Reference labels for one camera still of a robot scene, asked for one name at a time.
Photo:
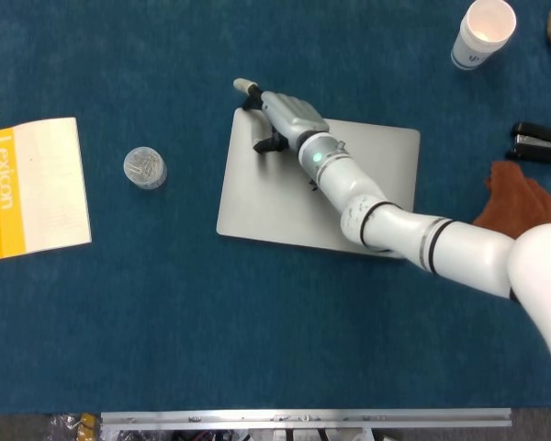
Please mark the blue carpet table cover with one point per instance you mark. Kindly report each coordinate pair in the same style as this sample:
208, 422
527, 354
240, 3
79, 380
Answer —
211, 331

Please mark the orange white Lexicon booklet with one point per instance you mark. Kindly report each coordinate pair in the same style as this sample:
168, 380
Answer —
46, 188

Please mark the silver laptop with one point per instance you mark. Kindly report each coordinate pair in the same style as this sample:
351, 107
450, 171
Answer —
266, 197

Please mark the aluminium frame rail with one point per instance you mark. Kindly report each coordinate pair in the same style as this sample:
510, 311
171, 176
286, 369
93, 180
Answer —
303, 418

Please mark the clear plastic bag of parts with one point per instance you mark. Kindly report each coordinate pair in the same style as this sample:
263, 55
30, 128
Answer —
73, 427

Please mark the white paper cup stack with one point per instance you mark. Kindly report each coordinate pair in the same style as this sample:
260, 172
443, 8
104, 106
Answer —
482, 32

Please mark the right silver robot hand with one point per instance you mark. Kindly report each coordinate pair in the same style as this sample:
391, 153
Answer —
291, 115

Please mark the black stapler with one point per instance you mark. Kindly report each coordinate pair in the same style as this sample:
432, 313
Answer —
542, 147

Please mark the clear jar of paper clips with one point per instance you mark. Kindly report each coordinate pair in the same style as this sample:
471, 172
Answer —
144, 167

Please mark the red-brown folded cloth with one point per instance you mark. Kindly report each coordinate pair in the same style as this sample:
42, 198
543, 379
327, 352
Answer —
514, 202

